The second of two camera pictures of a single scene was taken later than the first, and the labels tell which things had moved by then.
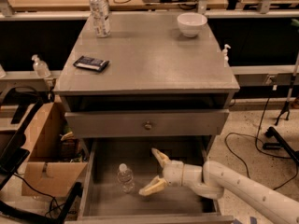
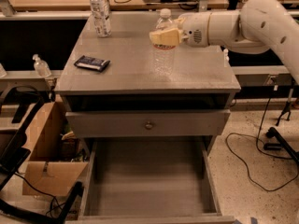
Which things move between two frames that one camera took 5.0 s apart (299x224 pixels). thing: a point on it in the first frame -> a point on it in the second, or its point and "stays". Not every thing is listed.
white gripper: x=173 y=173 -> x=195 y=30
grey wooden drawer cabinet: x=146 y=87 stays
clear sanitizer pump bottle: x=40 y=67 stays
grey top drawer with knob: x=144 y=123 stays
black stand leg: x=280 y=145 stays
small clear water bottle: x=125 y=177 -> x=163 y=60
